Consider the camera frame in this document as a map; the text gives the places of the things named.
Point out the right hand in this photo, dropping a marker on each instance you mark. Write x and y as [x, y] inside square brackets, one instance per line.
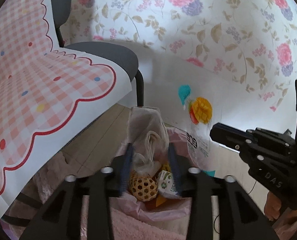
[273, 207]

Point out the pink checkered tablecloth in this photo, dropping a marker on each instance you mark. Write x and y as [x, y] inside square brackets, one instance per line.
[47, 93]

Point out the white blue milk carton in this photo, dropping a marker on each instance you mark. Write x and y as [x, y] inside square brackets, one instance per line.
[166, 185]

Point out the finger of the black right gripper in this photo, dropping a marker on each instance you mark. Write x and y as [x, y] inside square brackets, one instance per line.
[229, 136]

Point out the clear fruit snack bag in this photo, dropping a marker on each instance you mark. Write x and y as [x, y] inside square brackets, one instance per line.
[200, 113]

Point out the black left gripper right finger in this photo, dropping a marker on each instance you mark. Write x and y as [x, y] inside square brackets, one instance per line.
[240, 217]

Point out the woven bamboo basket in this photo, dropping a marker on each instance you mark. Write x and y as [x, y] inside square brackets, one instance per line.
[144, 188]

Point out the pink fluffy clothing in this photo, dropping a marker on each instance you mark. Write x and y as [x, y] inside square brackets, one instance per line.
[48, 178]

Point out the floral pattern backdrop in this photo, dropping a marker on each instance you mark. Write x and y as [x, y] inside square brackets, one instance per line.
[252, 43]

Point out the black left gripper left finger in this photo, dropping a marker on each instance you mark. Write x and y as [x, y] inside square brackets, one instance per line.
[60, 216]

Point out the grey office chair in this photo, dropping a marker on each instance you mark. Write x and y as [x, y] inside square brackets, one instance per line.
[120, 55]

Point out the clear plastic bag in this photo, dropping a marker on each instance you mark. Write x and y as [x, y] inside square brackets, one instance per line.
[148, 135]

